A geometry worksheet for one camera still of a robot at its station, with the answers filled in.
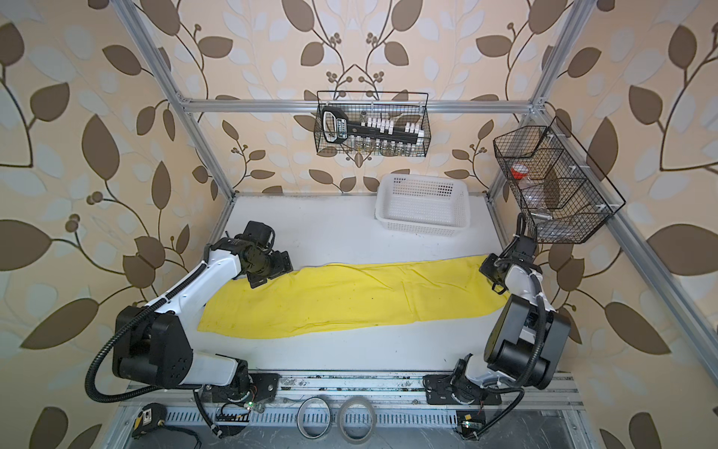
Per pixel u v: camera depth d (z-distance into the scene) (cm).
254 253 64
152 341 42
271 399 73
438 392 73
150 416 68
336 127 86
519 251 69
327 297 91
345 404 72
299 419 71
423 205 118
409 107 91
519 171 81
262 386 74
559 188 75
